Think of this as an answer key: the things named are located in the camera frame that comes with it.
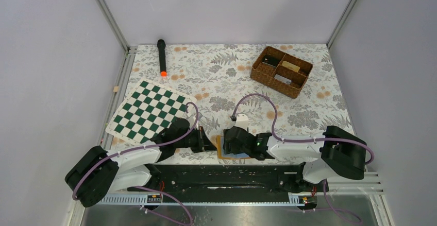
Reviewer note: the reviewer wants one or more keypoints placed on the grey card in basket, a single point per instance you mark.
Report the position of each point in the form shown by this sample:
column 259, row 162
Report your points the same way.
column 283, row 79

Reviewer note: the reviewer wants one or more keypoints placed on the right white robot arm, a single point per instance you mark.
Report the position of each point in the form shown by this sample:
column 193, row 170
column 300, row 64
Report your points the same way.
column 336, row 153

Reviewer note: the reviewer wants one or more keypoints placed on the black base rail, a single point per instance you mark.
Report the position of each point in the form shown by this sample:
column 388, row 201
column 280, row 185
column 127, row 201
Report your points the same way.
column 230, row 183

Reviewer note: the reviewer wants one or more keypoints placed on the black item in basket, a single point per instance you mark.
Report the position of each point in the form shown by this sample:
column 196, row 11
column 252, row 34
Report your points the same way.
column 270, row 61

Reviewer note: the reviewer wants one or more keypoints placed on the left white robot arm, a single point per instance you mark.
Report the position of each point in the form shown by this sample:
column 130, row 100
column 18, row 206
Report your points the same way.
column 99, row 172

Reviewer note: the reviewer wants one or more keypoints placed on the green white chessboard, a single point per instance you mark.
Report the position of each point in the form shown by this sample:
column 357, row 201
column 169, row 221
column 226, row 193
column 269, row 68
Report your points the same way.
column 148, row 108

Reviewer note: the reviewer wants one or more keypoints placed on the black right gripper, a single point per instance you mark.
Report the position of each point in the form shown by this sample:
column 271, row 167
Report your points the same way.
column 233, row 149

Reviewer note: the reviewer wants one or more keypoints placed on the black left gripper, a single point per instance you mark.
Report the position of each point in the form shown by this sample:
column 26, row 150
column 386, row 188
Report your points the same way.
column 203, row 143

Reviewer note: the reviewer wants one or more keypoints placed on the gold VIP card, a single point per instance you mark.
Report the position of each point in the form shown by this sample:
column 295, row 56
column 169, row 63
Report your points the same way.
column 290, row 66

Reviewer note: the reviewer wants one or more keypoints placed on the black marker orange cap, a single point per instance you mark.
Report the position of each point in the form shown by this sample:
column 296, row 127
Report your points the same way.
column 161, row 45

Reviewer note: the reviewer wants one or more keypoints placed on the brown woven divided basket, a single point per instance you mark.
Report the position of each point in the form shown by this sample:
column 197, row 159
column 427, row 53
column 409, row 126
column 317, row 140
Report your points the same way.
column 265, row 74

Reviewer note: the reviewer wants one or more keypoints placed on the floral patterned table mat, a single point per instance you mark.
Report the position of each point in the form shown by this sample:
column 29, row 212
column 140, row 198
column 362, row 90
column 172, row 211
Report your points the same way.
column 218, row 76

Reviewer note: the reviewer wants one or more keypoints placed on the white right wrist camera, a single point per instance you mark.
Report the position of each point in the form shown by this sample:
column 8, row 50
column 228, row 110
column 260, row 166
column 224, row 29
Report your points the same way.
column 241, row 121

